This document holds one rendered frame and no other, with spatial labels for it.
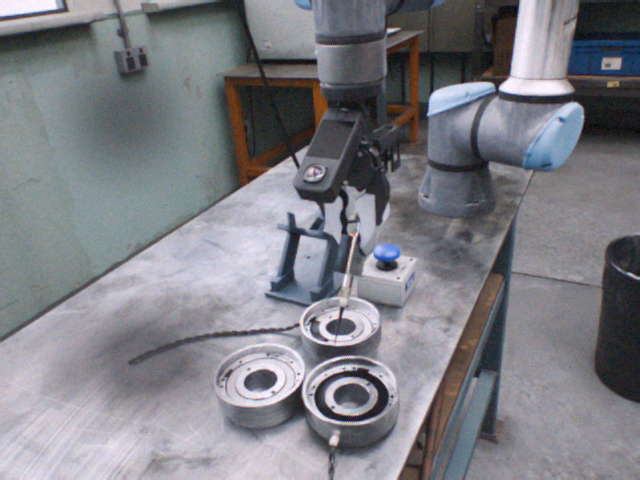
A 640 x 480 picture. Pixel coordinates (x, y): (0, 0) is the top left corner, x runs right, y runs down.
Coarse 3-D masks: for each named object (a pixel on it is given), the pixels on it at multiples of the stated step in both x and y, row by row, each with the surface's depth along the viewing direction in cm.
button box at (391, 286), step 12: (372, 264) 80; (396, 264) 78; (408, 264) 79; (372, 276) 77; (384, 276) 76; (396, 276) 76; (408, 276) 78; (360, 288) 79; (372, 288) 78; (384, 288) 77; (396, 288) 76; (408, 288) 78; (372, 300) 79; (384, 300) 78; (396, 300) 77
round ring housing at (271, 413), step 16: (240, 352) 65; (256, 352) 66; (272, 352) 66; (288, 352) 64; (224, 368) 63; (256, 368) 63; (272, 368) 63; (224, 384) 61; (240, 384) 61; (256, 384) 64; (272, 384) 64; (224, 400) 58; (272, 400) 57; (288, 400) 58; (240, 416) 57; (256, 416) 57; (272, 416) 57; (288, 416) 60
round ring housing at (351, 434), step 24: (336, 360) 62; (360, 360) 62; (312, 384) 60; (336, 384) 60; (360, 384) 60; (312, 408) 55; (336, 408) 57; (360, 408) 57; (336, 432) 54; (360, 432) 54; (384, 432) 55
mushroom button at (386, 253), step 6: (378, 246) 78; (384, 246) 78; (390, 246) 78; (378, 252) 77; (384, 252) 77; (390, 252) 77; (396, 252) 77; (378, 258) 77; (384, 258) 76; (390, 258) 76; (396, 258) 77; (384, 264) 79
